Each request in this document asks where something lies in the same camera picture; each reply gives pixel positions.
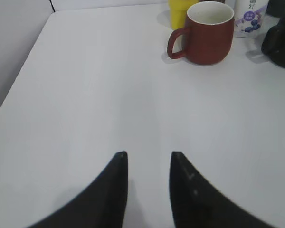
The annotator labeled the dark grey ceramic mug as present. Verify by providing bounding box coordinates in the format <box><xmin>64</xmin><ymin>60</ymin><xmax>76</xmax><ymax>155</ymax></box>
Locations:
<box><xmin>266</xmin><ymin>0</ymin><xmax>285</xmax><ymax>18</ymax></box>

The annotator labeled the dark red ceramic mug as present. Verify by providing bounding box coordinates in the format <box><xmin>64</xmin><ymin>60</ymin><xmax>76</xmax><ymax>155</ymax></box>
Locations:
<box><xmin>167</xmin><ymin>1</ymin><xmax>234</xmax><ymax>65</ymax></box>

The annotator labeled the white blueberry yogurt bottle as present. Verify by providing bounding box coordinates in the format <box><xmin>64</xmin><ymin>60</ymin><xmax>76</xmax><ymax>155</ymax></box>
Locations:
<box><xmin>233</xmin><ymin>0</ymin><xmax>269</xmax><ymax>38</ymax></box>

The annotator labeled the brown coffee drink bottle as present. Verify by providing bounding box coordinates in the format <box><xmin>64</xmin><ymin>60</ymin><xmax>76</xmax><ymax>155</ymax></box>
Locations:
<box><xmin>199</xmin><ymin>0</ymin><xmax>226</xmax><ymax>4</ymax></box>

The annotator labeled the black ceramic mug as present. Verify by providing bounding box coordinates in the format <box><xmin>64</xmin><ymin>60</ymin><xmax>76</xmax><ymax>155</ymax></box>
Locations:
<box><xmin>261</xmin><ymin>13</ymin><xmax>285</xmax><ymax>68</ymax></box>

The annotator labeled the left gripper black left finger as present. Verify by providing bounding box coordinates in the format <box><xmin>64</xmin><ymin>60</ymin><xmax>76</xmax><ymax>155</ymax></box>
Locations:
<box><xmin>31</xmin><ymin>151</ymin><xmax>128</xmax><ymax>228</ymax></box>

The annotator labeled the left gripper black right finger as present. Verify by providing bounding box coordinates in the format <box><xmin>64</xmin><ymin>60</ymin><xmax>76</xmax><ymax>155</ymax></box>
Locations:
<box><xmin>170</xmin><ymin>152</ymin><xmax>270</xmax><ymax>228</ymax></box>

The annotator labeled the yellow paper cup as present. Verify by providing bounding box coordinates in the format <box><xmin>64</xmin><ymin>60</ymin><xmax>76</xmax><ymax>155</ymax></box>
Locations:
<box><xmin>168</xmin><ymin>0</ymin><xmax>199</xmax><ymax>30</ymax></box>

